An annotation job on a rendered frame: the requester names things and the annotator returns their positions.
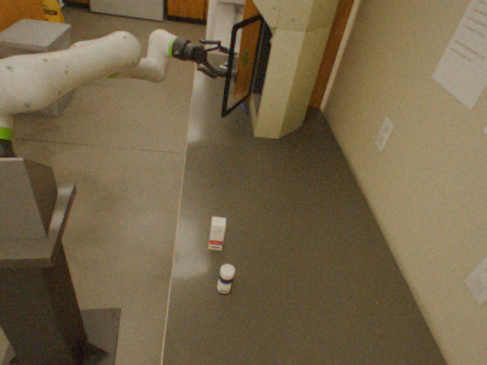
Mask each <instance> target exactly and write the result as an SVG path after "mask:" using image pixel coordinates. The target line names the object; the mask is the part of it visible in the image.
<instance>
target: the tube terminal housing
mask: <svg viewBox="0 0 487 365"><path fill-rule="evenodd" d="M338 2H339V0H282V2H281V7H280V14H279V18H278V21H277V27H276V28H273V27H270V26H269V27H270V31H271V32H272V35H273V41H272V45H271V49H270V56H269V64H268V68H267V77H266V81H265V85H264V89H263V94H260V95H262V98H261V102H260V105H259V110H258V113H257V115H256V111H255V106H254V103H253V98H252V92H251V97H250V112H251V121H252V126H253V130H254V135H255V137H263V138H271V139H280V138H281V137H282V136H285V135H286V134H288V133H291V132H292V131H293V130H295V129H297V128H301V127H303V121H304V117H305V114H306V110H307V109H308V103H309V100H310V96H311V94H312V91H313V88H314V82H315V81H316V78H317V73H318V71H319V68H320V63H321V60H322V57H323V54H324V50H325V45H326V43H327V40H328V37H329V34H330V30H331V25H332V22H333V20H334V16H335V14H336V11H337V4H338Z"/></svg>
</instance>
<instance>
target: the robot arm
mask: <svg viewBox="0 0 487 365"><path fill-rule="evenodd" d="M198 42H199V45H197V44H194V43H192V42H191V41H190V40H187V39H184V38H182V37H180V36H173V35H171V34H170V33H169V32H168V31H166V30H154V32H153V33H152V34H151V35H150V37H149V43H148V55H147V58H142V56H143V50H142V47H141V44H140V42H138V41H137V38H136V37H135V36H132V35H131V34H130V33H128V32H126V31H115V32H113V33H112V34H110V35H108V36H104V37H101V38H99V39H96V40H91V41H80V42H77V43H74V44H73V45H72V46H71V47H70V48H69V49H68V50H62V51H53V52H47V53H41V54H33V55H22V56H10V57H6V58H4V59H1V60H0V158H13V157H17V155H16V154H15V151H14V149H13V147H12V136H13V133H14V115H15V114H19V113H24V112H28V111H32V110H42V109H43V108H46V107H47V106H48V105H49V104H51V103H54V101H56V100H57V99H58V98H60V97H62V96H64V95H65V94H66V93H68V92H71V91H72V90H74V89H75V88H77V87H80V86H82V85H84V84H85V83H88V82H89V81H94V80H96V79H98V78H107V79H117V78H134V79H140V80H144V81H148V82H153V83H160V82H162V81H163V80H164V79H165V78H166V74H167V69H168V64H169V60H170V57H173V58H176V59H180V60H183V61H187V60H189V61H192V62H194V63H196V64H197V70H200V71H202V72H203V73H204V74H206V76H210V77H212V79H216V78H217V77H218V76H220V77H224V76H226V72H224V71H220V70H219V71H217V70H216V69H215V68H214V67H213V66H212V65H211V64H210V63H209V62H208V61H207V52H211V51H213V50H218V49H219V50H218V51H219V52H222V53H224V54H229V48H226V47H224V46H222V44H221V41H211V40H204V39H200V40H199V41H198ZM204 44H217V47H213V48H207V49H205V48H204V47H203V46H202V45H204ZM200 64H202V65H205V66H206V68H207V69H208V70H207V69H205V68H204V67H203V66H202V65H200ZM17 158H18V157H17Z"/></svg>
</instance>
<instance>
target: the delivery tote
mask: <svg viewBox="0 0 487 365"><path fill-rule="evenodd" d="M70 31H71V28H70V24H67V23H55V22H44V21H37V20H31V19H21V20H20V21H17V22H15V23H14V24H13V25H11V26H10V27H9V28H7V29H5V30H3V32H0V56H1V58H2V59H4V58H6V57H10V56H22V55H33V54H41V53H47V52H53V51H62V50H68V49H69V48H70V47H71V46H70Z"/></svg>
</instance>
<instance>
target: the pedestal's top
mask: <svg viewBox="0 0 487 365"><path fill-rule="evenodd" d="M56 184H57V189H58V194H57V199H56V202H55V208H54V212H53V216H52V218H51V222H50V227H49V230H48V236H47V238H37V239H25V240H14V241H2V242H0V269H4V268H29V267H53V266H54V262H55V260H56V257H57V253H58V250H59V247H60V242H61V240H62V237H63V233H64V230H65V228H66V223H67V220H68V218H69V215H70V211H71V208H72V203H73V201H74V198H75V194H76V192H77V188H76V184H75V183H74V182H56Z"/></svg>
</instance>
